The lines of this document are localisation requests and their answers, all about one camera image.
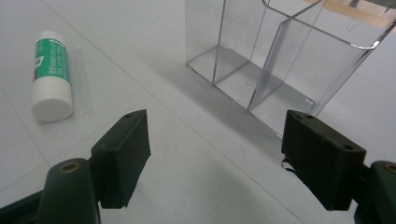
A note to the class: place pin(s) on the pale grey table cover sheet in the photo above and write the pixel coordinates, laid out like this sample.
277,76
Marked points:
193,174

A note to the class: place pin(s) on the wooden table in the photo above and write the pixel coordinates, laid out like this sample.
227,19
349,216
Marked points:
342,11

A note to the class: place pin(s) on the white green-label glue stick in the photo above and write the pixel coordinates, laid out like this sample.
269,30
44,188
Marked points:
51,93

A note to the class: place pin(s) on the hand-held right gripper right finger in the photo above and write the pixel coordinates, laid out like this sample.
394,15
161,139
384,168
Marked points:
323,161

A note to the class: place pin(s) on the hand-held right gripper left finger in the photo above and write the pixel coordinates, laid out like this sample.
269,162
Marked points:
121,155

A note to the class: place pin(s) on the clear acrylic desk organizer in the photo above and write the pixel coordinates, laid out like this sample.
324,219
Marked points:
280,65

